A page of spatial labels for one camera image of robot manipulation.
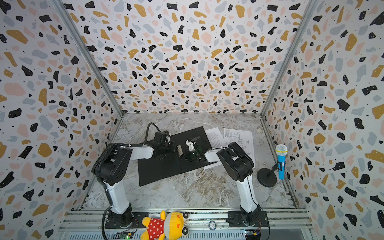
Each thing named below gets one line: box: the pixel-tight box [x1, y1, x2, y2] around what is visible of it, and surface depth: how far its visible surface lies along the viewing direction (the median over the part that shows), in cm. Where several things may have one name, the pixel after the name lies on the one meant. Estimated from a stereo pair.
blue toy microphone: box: [275, 144, 288, 180], surface depth 73 cm
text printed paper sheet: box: [205, 127, 225, 148], surface depth 112 cm
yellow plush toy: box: [140, 210, 190, 240], surface depth 68 cm
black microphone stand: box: [256, 163, 278, 188], surface depth 88 cm
